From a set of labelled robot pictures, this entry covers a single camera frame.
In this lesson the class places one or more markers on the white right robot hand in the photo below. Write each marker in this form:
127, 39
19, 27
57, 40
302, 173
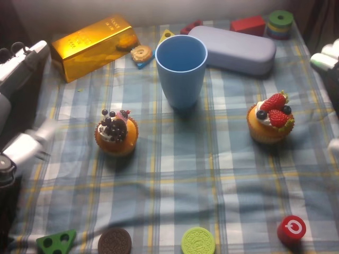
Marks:
331, 87

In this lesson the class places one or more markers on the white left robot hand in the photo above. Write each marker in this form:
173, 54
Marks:
26, 146

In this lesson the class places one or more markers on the strawberry topped toy cupcake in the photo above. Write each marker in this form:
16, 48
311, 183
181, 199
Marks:
265, 132

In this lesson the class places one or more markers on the chocolate topped toy cupcake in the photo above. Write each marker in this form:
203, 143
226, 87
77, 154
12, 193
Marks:
124, 145

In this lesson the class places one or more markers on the blue plastic cup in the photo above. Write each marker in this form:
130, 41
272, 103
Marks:
180, 84

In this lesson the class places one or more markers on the green triangle block with holes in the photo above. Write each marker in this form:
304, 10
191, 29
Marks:
71, 233

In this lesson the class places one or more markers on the lilac glasses case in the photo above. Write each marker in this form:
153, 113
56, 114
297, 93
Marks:
238, 50

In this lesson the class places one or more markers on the red rectangular block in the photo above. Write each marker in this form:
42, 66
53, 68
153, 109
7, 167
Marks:
247, 25

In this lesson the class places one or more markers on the gold bar toy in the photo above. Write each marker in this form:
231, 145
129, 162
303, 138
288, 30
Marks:
87, 50

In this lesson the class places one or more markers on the brown sandwich cookie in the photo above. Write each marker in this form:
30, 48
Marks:
114, 242

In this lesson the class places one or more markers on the small blue block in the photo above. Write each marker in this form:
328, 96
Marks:
143, 65

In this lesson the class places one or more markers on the red triangle block with holes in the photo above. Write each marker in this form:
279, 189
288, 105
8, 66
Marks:
197, 23

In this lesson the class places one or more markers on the beige flower shaped cookie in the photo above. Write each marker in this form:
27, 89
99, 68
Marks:
141, 53

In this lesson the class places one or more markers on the red cylinder with white mark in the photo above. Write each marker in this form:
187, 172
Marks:
286, 236

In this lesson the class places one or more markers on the blue plaid table cloth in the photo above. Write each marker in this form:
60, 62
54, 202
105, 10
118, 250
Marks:
185, 172

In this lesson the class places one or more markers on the yellow triangle block with holes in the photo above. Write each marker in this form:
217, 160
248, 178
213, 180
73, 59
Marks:
163, 39

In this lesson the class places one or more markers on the green sandwich cookie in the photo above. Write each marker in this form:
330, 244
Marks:
198, 242

